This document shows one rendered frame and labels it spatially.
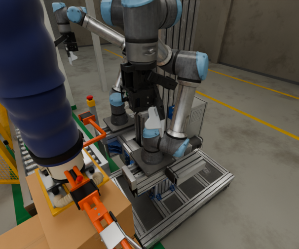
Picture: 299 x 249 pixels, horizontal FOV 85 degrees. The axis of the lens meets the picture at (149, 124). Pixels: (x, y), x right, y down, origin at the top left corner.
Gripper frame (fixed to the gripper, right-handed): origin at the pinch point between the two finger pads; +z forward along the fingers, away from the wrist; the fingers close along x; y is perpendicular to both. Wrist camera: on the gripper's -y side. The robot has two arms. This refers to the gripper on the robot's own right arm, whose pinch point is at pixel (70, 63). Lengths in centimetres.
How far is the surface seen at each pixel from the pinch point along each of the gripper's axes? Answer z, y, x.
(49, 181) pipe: 39, -24, -67
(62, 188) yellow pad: 42, -18, -73
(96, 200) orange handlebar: 30, -2, -93
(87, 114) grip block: 28.6, 2.3, -27.5
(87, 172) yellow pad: 42, -5, -67
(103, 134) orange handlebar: 30, 9, -52
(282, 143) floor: 150, 287, -41
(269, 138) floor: 150, 278, -24
